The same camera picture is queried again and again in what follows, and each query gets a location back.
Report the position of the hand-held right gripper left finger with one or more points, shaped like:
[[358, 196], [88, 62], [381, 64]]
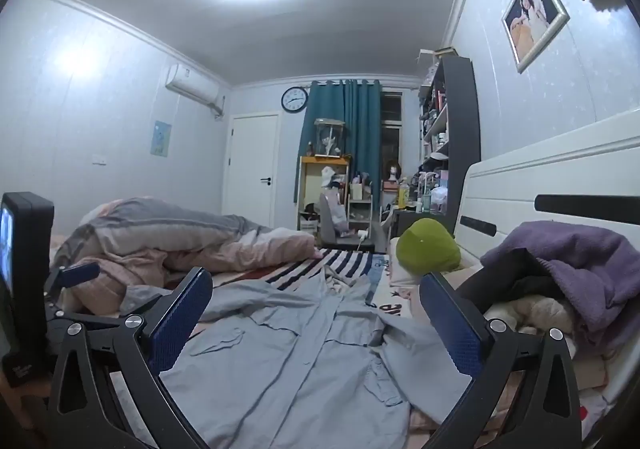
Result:
[[180, 321]]

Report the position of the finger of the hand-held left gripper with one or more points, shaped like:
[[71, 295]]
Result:
[[75, 274]]

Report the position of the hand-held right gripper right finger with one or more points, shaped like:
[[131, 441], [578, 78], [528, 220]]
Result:
[[450, 329]]

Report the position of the light grey jacket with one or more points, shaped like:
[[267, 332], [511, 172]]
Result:
[[300, 354]]

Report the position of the black cloth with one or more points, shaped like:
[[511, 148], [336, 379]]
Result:
[[505, 281]]

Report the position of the green plush pillow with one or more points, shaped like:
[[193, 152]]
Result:
[[430, 246]]

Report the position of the cream fuzzy cloth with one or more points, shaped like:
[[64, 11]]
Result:
[[535, 311]]

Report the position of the pink grey quilt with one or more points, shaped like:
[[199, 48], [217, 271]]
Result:
[[165, 234]]

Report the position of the dark desk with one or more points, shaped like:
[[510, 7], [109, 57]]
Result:
[[417, 215]]

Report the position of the striped printed bed sheet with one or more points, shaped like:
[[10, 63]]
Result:
[[300, 266]]

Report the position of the yellow bottle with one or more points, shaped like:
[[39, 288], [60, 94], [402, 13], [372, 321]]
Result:
[[403, 194]]

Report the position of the small white rack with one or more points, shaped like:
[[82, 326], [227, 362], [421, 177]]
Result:
[[361, 206]]

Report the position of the purple fleece cloth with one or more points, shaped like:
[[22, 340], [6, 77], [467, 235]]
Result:
[[590, 264]]

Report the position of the mannequin head with wig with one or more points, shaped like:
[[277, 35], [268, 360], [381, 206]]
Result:
[[393, 170]]

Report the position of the white door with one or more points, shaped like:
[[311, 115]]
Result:
[[250, 164]]

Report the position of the white bed headboard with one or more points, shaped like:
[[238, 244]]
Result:
[[550, 169]]

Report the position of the yellow storage shelf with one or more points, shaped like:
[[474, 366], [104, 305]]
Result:
[[306, 179]]

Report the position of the dark tall bookshelf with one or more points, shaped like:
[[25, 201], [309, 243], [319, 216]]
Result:
[[462, 129]]

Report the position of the window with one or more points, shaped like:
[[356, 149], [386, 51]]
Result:
[[391, 134]]

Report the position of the teal curtain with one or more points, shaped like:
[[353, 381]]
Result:
[[352, 129]]

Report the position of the white air conditioner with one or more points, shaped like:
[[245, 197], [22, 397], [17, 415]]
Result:
[[192, 81]]

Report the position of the glass display case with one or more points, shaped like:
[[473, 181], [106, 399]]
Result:
[[329, 139]]

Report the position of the white light switch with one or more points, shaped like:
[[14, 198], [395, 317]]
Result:
[[99, 159]]

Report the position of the small blue wall poster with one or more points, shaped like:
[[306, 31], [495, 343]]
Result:
[[161, 139]]

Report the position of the round wall clock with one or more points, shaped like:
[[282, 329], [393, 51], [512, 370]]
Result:
[[295, 99]]

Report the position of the framed wall photo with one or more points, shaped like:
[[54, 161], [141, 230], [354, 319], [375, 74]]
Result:
[[534, 19]]

